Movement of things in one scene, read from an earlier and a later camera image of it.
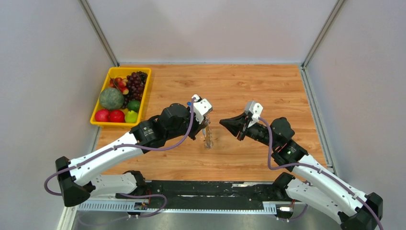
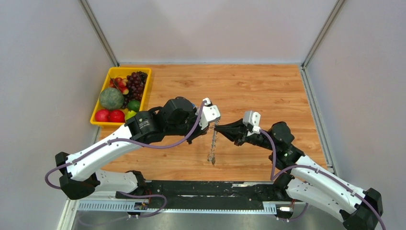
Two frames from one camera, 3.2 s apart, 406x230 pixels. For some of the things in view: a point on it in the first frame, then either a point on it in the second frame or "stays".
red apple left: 102,115 stays
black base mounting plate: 267,192 stays
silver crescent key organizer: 208,142 to 211,157
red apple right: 116,116 stays
